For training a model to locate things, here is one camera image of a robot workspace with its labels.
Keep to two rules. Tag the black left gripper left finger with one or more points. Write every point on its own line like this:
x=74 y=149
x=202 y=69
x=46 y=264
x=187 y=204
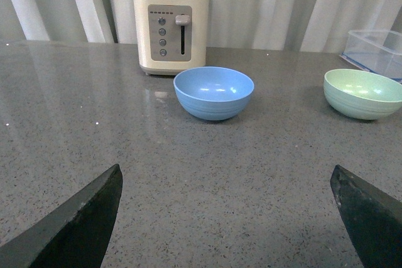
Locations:
x=76 y=234

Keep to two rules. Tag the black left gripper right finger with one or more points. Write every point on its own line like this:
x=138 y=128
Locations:
x=371 y=217

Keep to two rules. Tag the green bowl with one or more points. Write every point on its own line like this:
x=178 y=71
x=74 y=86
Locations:
x=361 y=95

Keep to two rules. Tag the blue bowl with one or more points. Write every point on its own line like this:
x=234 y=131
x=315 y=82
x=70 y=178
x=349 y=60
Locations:
x=213 y=93

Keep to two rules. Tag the clear plastic container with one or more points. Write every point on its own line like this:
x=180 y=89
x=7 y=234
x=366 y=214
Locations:
x=376 y=51

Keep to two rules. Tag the white curtain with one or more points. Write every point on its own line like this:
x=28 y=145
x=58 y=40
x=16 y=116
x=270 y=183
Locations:
x=298 y=25

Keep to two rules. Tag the cream toaster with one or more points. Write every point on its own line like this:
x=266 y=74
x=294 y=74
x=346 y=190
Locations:
x=171 y=35

